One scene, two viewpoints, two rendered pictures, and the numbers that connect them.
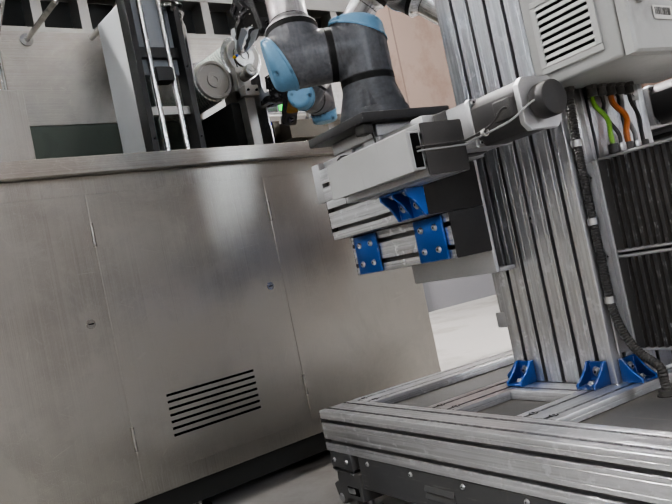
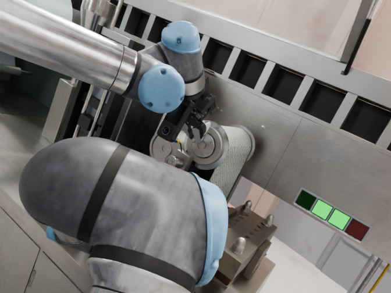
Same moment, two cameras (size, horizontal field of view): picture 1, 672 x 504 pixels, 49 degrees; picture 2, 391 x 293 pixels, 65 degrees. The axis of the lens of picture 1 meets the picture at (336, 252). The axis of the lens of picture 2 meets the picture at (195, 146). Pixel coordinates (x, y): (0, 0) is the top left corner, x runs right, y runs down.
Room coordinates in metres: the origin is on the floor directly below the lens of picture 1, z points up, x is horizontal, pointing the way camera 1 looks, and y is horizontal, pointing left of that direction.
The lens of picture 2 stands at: (1.91, -0.63, 1.45)
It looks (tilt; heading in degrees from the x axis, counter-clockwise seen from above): 13 degrees down; 64
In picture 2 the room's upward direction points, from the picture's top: 25 degrees clockwise
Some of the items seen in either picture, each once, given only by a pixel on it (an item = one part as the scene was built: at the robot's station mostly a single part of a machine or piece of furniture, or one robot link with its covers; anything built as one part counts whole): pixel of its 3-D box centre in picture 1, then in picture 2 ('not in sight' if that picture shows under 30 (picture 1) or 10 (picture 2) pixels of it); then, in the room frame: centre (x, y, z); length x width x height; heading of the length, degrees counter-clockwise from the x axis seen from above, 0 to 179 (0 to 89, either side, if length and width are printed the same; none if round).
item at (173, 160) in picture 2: (250, 70); (171, 161); (2.25, 0.14, 1.18); 0.04 x 0.02 x 0.04; 128
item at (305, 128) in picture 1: (276, 143); (238, 235); (2.57, 0.13, 1.00); 0.40 x 0.16 x 0.06; 38
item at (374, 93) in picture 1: (371, 100); not in sight; (1.57, -0.14, 0.87); 0.15 x 0.15 x 0.10
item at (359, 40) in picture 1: (357, 48); not in sight; (1.57, -0.13, 0.98); 0.13 x 0.12 x 0.14; 93
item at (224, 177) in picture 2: (246, 108); (220, 188); (2.47, 0.20, 1.12); 0.23 x 0.01 x 0.18; 38
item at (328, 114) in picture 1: (320, 103); not in sight; (2.14, -0.04, 1.01); 0.11 x 0.08 x 0.11; 160
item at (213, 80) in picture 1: (196, 92); (184, 147); (2.35, 0.34, 1.18); 0.26 x 0.12 x 0.12; 38
